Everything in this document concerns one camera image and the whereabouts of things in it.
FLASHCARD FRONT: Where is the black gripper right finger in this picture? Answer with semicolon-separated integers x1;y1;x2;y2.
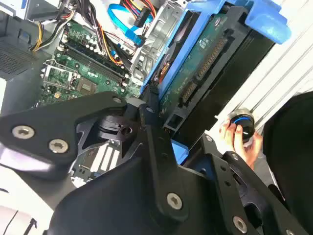
185;133;309;235

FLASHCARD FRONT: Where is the person's hand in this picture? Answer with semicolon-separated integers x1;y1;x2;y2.
219;117;264;170

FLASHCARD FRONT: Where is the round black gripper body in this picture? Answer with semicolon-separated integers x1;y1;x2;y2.
44;155;233;235

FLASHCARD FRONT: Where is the hard disk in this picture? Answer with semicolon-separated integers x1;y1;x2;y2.
141;0;292;167

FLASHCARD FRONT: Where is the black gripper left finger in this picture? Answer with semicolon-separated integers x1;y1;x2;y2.
0;91;190;223

